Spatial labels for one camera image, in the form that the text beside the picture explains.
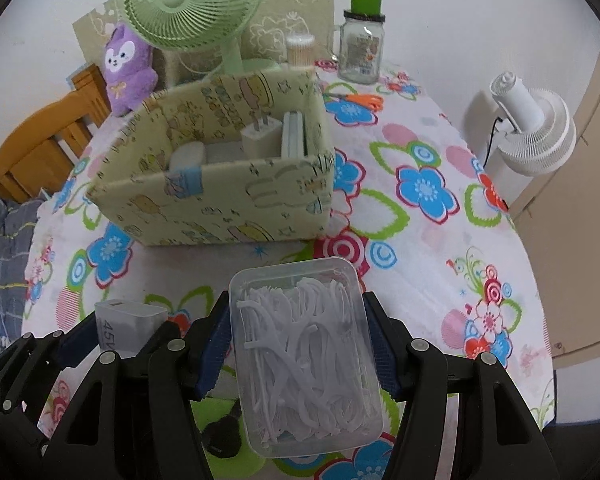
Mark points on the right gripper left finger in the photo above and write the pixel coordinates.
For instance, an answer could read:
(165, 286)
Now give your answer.
(180, 372)

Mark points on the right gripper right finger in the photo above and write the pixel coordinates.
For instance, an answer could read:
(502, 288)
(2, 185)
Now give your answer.
(413, 372)

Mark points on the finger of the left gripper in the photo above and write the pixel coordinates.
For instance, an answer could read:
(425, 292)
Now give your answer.
(106, 431)
(28, 371)

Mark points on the white 45W charger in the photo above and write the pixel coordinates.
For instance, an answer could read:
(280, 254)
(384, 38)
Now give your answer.
(125, 326)

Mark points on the clear box of floss picks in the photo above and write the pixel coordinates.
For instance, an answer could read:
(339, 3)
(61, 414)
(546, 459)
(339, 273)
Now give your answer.
(305, 368)

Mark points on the small white plug charger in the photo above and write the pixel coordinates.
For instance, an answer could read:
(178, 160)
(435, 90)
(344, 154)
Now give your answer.
(262, 137)

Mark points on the round cream compact mirror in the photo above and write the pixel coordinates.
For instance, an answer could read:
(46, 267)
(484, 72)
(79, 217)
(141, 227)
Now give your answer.
(189, 155)

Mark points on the green suction phone stand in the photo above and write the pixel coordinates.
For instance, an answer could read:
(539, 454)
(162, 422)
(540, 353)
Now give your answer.
(225, 444)

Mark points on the floral tablecloth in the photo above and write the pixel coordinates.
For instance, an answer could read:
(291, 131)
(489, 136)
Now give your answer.
(413, 211)

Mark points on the plaid blue bedding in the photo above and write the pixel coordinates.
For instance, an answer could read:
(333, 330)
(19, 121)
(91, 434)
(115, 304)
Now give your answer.
(17, 222)

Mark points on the yellow cartoon fabric storage box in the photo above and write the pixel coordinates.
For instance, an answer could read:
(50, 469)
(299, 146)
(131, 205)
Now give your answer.
(229, 199)

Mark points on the wooden chair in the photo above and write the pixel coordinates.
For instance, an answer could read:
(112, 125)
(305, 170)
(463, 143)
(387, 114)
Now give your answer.
(42, 151)

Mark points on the white floor fan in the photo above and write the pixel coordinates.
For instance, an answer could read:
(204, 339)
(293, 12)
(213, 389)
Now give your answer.
(534, 133)

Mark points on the purple plush toy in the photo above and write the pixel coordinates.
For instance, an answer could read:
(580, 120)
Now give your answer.
(128, 71)

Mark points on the glass mason jar mug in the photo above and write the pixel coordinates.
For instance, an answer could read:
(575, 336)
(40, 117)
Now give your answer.
(361, 40)

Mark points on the cotton swab container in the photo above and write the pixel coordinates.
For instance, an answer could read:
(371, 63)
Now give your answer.
(300, 50)

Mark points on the green desk fan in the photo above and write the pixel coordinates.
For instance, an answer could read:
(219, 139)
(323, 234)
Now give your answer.
(198, 25)

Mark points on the green cup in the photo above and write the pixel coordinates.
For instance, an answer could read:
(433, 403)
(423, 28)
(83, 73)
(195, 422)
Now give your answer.
(368, 7)

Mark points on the orange handled scissors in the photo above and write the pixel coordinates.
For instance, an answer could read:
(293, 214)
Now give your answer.
(370, 101)

